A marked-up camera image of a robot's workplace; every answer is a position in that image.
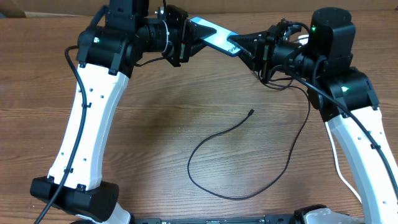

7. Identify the Samsung Galaxy smartphone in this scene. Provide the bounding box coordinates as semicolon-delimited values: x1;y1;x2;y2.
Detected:
190;17;241;57

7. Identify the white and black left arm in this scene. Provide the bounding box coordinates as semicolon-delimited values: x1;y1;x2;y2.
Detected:
30;0;216;223

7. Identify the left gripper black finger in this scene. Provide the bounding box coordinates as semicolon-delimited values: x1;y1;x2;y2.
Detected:
185;20;216;42
186;41;206;57

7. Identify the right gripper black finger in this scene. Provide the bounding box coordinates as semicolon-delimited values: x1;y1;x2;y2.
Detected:
241;53;263;72
227;32;264;52

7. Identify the black USB charging cable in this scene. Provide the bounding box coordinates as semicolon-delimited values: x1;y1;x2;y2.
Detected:
187;70;312;201

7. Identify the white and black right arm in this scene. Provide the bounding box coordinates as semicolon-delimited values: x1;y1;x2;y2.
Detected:
228;7;397;223

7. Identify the white power strip cord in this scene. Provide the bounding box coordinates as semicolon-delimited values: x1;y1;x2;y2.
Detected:
325;123;363;203

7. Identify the white charger plug adapter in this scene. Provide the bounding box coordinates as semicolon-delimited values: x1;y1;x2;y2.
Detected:
297;34;309;45

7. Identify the brown cardboard backdrop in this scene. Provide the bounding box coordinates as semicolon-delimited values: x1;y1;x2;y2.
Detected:
1;0;397;17

